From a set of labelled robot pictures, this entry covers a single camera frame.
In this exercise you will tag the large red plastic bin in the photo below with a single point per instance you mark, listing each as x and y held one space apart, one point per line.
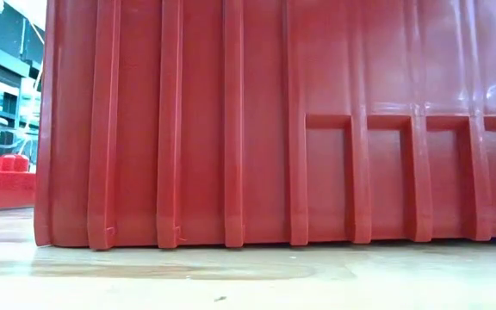
274 120

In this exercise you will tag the red studded toy block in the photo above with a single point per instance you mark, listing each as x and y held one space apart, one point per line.
2 187

